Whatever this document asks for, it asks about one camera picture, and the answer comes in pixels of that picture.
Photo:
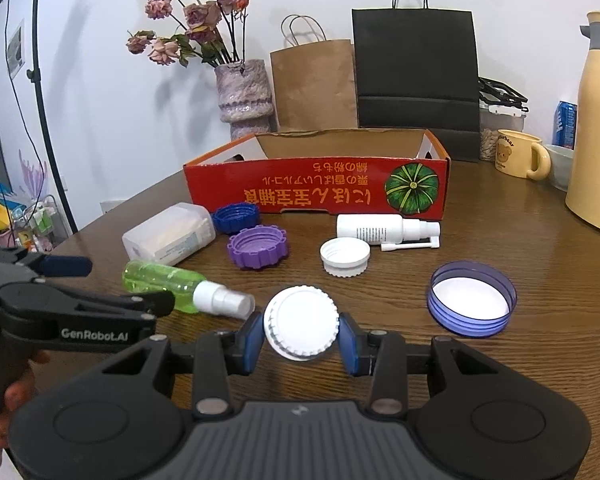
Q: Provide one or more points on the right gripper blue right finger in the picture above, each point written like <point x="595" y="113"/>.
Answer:
<point x="358" y="348"/>

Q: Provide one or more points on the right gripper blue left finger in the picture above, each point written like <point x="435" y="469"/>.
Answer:
<point x="242" y="347"/>

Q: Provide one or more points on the white ridged jar lid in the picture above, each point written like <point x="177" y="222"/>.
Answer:
<point x="301" y="323"/>

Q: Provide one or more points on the green spray bottle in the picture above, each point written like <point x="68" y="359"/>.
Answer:
<point x="193" y="293"/>

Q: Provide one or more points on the person's left hand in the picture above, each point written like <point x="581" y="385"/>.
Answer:
<point x="18" y="393"/>

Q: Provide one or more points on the small white ridged lid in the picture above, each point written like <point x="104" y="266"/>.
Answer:
<point x="345" y="257"/>

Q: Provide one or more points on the purple plastic bottle cap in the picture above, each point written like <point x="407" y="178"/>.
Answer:
<point x="258" y="247"/>

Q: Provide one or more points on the white nasal spray bottle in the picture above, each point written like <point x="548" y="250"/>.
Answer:
<point x="389" y="231"/>

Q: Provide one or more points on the purple rimmed jar lid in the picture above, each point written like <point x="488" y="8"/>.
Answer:
<point x="471" y="299"/>

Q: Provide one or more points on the blue plastic bottle cap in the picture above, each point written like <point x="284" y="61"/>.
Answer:
<point x="233" y="218"/>

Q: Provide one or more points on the translucent white plastic box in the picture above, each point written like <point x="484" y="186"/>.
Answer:
<point x="170" y="236"/>

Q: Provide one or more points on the red cardboard box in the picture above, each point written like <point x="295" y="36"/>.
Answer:
<point x="338" y="171"/>

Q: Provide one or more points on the pink speckled ceramic vase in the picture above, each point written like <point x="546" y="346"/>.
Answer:
<point x="245" y="97"/>

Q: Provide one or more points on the yellow bear mug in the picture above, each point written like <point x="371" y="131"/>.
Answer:
<point x="521" y="155"/>

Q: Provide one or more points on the brown paper bag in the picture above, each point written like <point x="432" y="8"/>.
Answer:
<point x="314" y="82"/>

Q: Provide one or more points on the clear jar with black lid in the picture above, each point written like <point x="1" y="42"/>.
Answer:
<point x="501" y="107"/>

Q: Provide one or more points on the white ceramic cup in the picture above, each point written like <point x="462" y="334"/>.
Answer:
<point x="560" y="166"/>

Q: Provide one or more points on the cream thermos jug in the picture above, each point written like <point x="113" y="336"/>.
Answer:
<point x="583" y="196"/>

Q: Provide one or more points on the black paper bag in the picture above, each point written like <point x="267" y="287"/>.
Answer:
<point x="418" y="68"/>

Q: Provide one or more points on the blue soda can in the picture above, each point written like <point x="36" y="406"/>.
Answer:
<point x="565" y="125"/>

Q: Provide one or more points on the dried pink flower bouquet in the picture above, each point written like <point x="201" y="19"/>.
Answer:
<point x="212" y="31"/>

